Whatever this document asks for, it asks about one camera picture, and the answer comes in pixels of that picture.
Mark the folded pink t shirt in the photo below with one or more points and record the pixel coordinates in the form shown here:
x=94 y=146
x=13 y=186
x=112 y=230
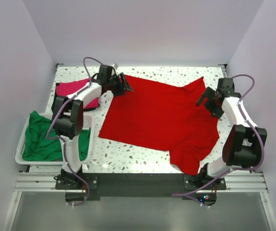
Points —
x=75 y=91

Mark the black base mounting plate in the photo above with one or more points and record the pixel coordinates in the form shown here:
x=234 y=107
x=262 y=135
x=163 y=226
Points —
x=133 y=185

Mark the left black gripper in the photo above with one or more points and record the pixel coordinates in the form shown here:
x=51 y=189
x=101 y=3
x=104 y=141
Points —
x=120 y=90

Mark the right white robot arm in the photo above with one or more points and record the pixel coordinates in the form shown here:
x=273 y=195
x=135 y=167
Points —
x=244 y=146

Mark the red t shirt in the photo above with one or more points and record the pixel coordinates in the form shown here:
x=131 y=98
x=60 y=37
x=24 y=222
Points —
x=163 y=117

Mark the aluminium front rail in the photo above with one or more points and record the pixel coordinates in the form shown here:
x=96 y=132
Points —
x=238 y=181

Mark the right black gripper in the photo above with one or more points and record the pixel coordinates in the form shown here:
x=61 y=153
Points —
x=216 y=112

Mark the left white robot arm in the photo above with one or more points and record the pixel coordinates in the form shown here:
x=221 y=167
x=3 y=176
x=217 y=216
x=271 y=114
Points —
x=67 y=120

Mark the white plastic laundry basket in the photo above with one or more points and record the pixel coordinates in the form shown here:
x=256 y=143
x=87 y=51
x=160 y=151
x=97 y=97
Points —
x=85 y=142

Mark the green t shirt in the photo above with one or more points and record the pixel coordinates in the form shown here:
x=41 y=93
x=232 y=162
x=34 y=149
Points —
x=37 y=147

